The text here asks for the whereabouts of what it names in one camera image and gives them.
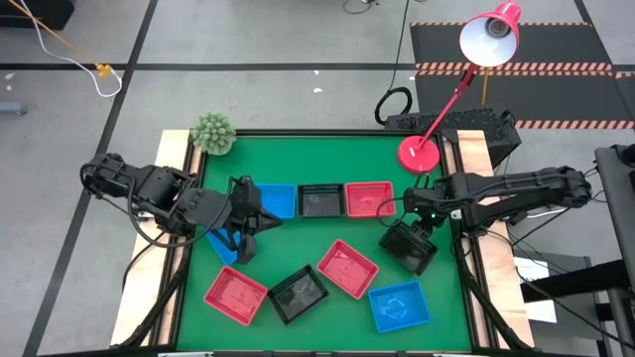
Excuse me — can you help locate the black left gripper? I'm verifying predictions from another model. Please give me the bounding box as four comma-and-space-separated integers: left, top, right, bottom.
228, 175, 284, 266

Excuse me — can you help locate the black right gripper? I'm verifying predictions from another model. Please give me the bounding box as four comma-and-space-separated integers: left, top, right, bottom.
402, 174, 450, 243

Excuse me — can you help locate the black slotted plastic basket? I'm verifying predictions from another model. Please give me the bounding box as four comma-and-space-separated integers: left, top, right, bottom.
297, 182, 346, 220
378, 220, 440, 277
267, 263, 330, 326

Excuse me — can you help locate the blue plastic basket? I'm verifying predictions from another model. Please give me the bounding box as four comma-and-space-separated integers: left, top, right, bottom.
367, 280, 433, 334
205, 226, 259, 267
255, 182, 298, 221

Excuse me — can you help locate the red slotted plastic basket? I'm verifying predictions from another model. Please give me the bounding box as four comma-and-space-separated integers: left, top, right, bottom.
202, 265, 270, 327
317, 238, 381, 301
344, 180, 397, 220

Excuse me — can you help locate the green table mat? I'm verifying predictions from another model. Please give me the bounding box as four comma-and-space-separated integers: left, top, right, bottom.
176, 134, 472, 352

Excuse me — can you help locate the red desk lamp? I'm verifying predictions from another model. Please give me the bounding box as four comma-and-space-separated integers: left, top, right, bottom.
396, 0, 523, 175

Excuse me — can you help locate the green artificial succulent plant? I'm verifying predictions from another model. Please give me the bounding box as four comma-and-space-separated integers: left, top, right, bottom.
190, 111, 238, 157

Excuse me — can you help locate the wooden table side board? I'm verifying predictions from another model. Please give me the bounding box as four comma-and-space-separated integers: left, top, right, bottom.
109, 129, 205, 347
445, 129, 536, 348

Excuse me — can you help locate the black perforated case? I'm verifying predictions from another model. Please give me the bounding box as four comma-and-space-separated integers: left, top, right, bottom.
384, 106, 523, 168

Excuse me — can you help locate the white paper sheet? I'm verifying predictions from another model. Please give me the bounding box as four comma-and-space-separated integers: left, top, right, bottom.
514, 256, 558, 324

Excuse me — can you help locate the black mat with striped edges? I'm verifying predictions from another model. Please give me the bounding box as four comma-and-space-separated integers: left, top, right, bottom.
409, 21, 614, 70
414, 68, 635, 131

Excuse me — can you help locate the dark grey equipment stand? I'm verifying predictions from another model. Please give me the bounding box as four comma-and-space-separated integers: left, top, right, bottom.
515, 143, 635, 357

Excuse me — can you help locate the grey metal foot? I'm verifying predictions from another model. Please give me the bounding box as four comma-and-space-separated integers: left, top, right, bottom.
0, 100, 30, 117

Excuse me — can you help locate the black box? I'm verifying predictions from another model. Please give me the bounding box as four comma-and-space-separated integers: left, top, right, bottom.
0, 0, 76, 31

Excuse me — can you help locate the black metal table frame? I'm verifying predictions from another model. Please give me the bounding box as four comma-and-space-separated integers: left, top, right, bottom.
118, 127, 535, 357

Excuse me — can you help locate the black coiled cable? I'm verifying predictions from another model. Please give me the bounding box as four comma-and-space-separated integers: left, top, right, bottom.
373, 0, 415, 127

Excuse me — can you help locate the white cable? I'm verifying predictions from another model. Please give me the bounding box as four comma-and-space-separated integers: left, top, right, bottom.
19, 0, 123, 99

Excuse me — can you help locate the orange cord with yellow clip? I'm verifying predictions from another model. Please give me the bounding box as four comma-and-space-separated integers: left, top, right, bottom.
7, 0, 113, 80

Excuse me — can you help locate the black cable loop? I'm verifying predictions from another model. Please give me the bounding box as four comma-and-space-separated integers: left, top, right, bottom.
341, 0, 379, 15

